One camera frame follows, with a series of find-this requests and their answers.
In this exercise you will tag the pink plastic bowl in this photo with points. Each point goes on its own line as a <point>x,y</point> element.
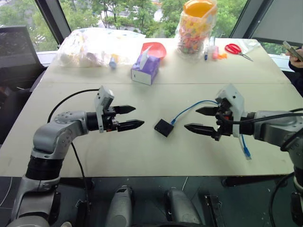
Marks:
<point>157,50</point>

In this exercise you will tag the clear plastic bag of items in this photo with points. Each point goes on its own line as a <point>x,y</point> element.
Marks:
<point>85,49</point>

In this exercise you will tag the blue pen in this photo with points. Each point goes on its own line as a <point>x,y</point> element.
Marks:
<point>206,53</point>

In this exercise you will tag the bag of colourful candy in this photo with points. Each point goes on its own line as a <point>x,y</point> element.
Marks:
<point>193,30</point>

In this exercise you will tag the person's dark sleeve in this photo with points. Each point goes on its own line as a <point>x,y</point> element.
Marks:
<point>297,75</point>

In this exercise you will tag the smartphone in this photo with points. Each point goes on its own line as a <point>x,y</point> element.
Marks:
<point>292,48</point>

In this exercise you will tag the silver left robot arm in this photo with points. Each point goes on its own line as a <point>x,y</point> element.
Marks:
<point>52,134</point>

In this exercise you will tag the dark rounded grey shape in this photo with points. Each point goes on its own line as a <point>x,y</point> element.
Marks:
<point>122,208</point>
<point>181,208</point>

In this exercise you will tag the person's hand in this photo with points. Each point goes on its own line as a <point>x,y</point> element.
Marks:
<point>294,57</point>

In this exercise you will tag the pink marker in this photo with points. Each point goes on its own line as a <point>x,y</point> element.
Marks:
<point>215,53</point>

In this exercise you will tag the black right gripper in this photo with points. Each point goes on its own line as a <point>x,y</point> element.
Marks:
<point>226,127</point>

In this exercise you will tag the empty clear plastic bag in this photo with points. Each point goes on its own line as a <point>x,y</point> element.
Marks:
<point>251,45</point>

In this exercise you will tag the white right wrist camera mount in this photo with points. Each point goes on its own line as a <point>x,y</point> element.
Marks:
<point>236,101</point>

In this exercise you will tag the small blue bottle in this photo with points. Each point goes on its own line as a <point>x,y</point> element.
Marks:
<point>113,62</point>

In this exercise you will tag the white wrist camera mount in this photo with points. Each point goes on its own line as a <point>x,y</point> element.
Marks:
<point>236,101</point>
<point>104,97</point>

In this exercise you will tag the black table clamp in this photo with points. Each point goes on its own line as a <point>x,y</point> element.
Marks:
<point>213,208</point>

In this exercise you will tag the small orange clip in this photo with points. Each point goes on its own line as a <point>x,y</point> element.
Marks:
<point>223,56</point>

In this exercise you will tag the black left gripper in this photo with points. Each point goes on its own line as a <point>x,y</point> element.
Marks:
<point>110,121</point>

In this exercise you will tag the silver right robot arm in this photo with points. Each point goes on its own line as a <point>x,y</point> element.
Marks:
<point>274,130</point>

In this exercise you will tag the small black box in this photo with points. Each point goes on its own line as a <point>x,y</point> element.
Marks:
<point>164,127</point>

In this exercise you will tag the purple tissue box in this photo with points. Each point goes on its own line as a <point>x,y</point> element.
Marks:
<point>145,69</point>

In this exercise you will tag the red scissors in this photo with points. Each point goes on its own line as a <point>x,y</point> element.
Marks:
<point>233,48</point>

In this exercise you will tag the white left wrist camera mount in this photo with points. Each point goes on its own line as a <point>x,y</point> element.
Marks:
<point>104,97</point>

